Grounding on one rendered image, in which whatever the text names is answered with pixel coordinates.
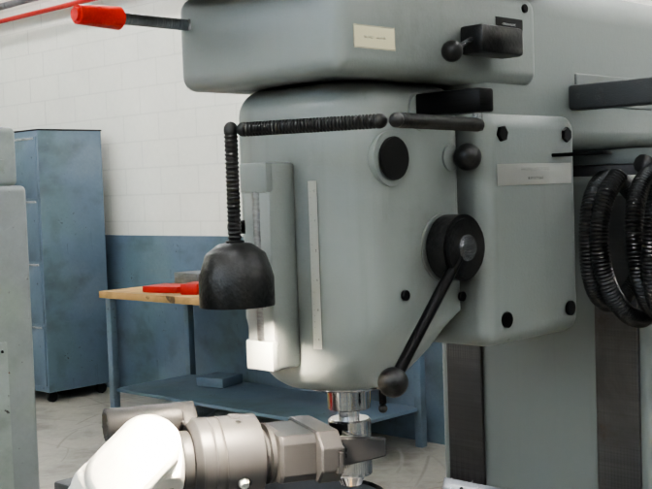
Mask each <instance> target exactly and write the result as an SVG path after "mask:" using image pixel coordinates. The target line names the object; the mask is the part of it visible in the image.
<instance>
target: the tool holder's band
mask: <svg viewBox="0 0 652 489"><path fill-rule="evenodd" d="M328 425H329V426H331V427H333V428H335V429H337V430H338V431H345V432H348V431H360V430H365V429H368V428H370V427H371V418H370V417H369V416H368V415H365V414H360V417H359V418H357V419H350V420H345V419H340V418H339V415H334V416H331V417H330V418H329V419H328Z"/></svg>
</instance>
